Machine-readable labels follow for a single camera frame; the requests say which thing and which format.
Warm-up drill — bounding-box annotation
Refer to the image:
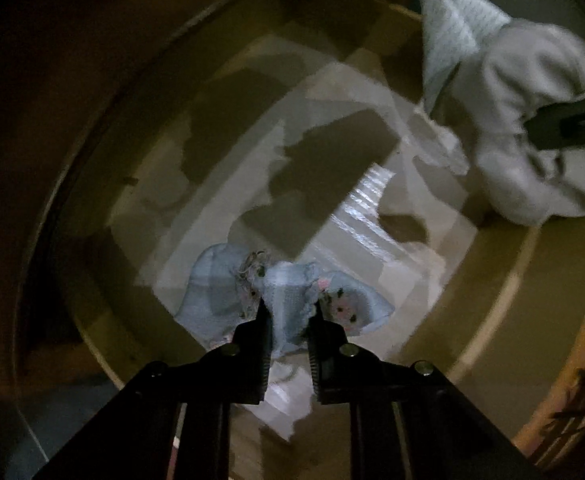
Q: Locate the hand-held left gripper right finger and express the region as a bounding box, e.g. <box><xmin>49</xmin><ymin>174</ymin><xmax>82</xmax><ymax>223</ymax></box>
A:
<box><xmin>307</xmin><ymin>305</ymin><xmax>543</xmax><ymax>480</ymax></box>

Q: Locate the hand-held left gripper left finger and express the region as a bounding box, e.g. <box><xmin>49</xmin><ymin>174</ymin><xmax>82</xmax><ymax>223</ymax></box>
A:
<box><xmin>32</xmin><ymin>300</ymin><xmax>273</xmax><ymax>480</ymax></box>

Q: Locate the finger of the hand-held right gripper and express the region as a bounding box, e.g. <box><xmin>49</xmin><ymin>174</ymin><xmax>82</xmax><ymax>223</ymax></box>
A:
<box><xmin>524</xmin><ymin>97</ymin><xmax>585</xmax><ymax>152</ymax></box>

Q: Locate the beige underwear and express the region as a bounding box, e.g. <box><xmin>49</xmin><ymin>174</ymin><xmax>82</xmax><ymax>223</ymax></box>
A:
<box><xmin>473</xmin><ymin>17</ymin><xmax>585</xmax><ymax>226</ymax></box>

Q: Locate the light blue floral underwear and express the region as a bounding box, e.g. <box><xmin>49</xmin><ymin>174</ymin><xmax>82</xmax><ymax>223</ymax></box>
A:
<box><xmin>172</xmin><ymin>242</ymin><xmax>396</xmax><ymax>361</ymax></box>

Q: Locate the white scale-patterned underwear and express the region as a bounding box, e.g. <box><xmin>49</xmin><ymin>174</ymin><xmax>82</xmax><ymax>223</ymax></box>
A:
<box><xmin>413</xmin><ymin>0</ymin><xmax>513</xmax><ymax>176</ymax></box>

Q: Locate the wooden drawer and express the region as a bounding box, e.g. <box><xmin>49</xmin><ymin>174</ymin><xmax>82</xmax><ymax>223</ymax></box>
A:
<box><xmin>12</xmin><ymin>0</ymin><xmax>585</xmax><ymax>461</ymax></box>

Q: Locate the white drawer liner paper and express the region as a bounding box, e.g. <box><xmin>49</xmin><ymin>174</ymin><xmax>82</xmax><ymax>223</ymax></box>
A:
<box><xmin>107</xmin><ymin>30</ymin><xmax>473</xmax><ymax>443</ymax></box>

